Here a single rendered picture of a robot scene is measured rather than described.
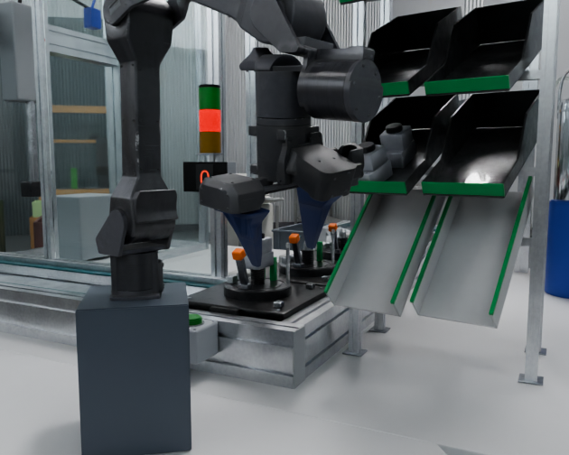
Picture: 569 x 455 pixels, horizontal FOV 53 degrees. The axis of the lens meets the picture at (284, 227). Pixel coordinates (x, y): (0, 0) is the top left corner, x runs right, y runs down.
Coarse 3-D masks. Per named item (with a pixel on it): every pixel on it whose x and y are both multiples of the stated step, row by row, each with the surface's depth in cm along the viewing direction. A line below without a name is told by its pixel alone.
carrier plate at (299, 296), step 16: (208, 288) 122; (304, 288) 122; (320, 288) 122; (192, 304) 111; (208, 304) 109; (224, 304) 108; (240, 304) 108; (256, 304) 108; (272, 304) 108; (288, 304) 108; (304, 304) 110
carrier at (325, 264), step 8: (304, 248) 139; (320, 248) 143; (280, 256) 152; (304, 256) 139; (312, 256) 140; (320, 256) 143; (280, 264) 140; (296, 264) 135; (304, 264) 139; (312, 264) 140; (320, 264) 140; (328, 264) 141; (280, 272) 139; (296, 272) 134; (304, 272) 134; (312, 272) 134; (320, 272) 134; (328, 272) 136; (296, 280) 130; (304, 280) 130; (312, 280) 130; (320, 280) 130
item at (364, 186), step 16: (416, 96) 113; (448, 96) 110; (384, 112) 112; (400, 112) 117; (416, 112) 115; (432, 112) 113; (448, 112) 105; (368, 128) 107; (384, 128) 113; (416, 128) 117; (432, 128) 100; (416, 144) 110; (432, 144) 100; (416, 160) 104; (432, 160) 101; (400, 176) 99; (416, 176) 96; (352, 192) 99; (368, 192) 97; (384, 192) 95; (400, 192) 93
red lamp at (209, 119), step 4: (200, 112) 131; (204, 112) 130; (208, 112) 130; (212, 112) 130; (216, 112) 131; (200, 116) 131; (204, 116) 130; (208, 116) 130; (212, 116) 130; (216, 116) 131; (200, 120) 131; (204, 120) 130; (208, 120) 130; (212, 120) 130; (216, 120) 131; (200, 124) 131; (204, 124) 130; (208, 124) 130; (212, 124) 130; (216, 124) 131; (200, 128) 132; (204, 128) 130; (208, 128) 130; (212, 128) 130; (216, 128) 131; (220, 128) 133
